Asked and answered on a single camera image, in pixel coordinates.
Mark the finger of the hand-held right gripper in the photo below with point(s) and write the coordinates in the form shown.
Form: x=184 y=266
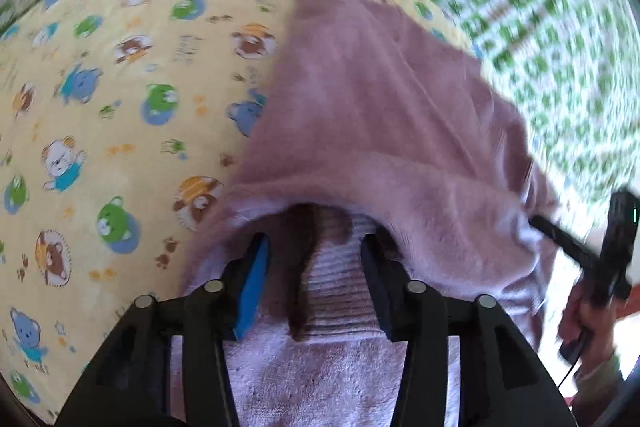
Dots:
x=562 y=239

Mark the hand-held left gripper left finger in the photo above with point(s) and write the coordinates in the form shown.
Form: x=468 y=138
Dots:
x=252 y=287

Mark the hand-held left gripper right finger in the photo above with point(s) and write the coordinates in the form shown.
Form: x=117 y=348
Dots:
x=372 y=279

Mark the purple knit garment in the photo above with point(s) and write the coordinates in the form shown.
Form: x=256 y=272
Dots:
x=375 y=107

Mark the person's right hand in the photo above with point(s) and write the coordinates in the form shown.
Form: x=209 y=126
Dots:
x=602 y=332

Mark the yellow bear print blanket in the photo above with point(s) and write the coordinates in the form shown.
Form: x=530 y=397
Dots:
x=125 y=132

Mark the person's right forearm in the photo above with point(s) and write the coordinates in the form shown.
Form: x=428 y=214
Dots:
x=600 y=379

